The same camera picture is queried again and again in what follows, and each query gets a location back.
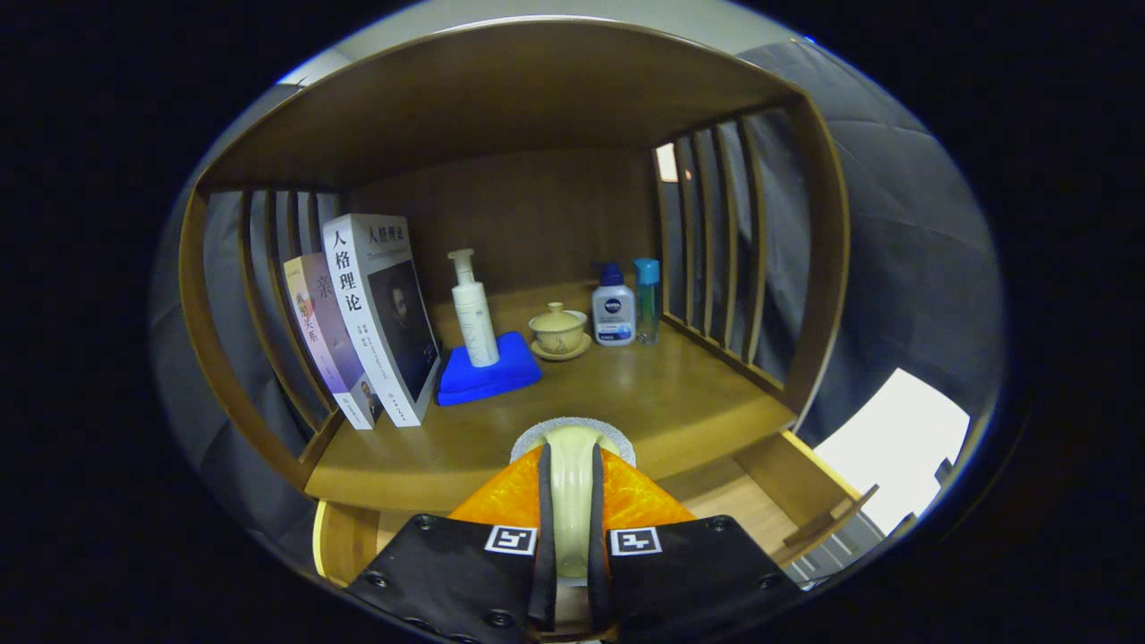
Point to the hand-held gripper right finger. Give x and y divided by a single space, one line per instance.
597 555

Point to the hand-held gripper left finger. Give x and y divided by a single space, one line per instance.
546 555

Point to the wooden drawer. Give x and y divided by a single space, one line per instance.
716 496

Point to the wooden countertop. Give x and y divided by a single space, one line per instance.
644 402

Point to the wooden cabinet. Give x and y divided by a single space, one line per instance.
537 215

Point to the blue folded cloth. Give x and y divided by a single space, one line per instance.
487 376

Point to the yellow lidded teacup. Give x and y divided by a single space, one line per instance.
559 333

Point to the white and blue lotion bottle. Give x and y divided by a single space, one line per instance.
614 313

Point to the grey slatted chair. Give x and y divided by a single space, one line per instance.
841 550

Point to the white pump bottle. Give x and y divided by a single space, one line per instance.
474 317

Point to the teal bottle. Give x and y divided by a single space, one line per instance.
647 300

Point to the thick white book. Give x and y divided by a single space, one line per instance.
376 304

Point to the purple book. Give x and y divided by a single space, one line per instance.
326 331

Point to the white panel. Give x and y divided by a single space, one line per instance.
894 447

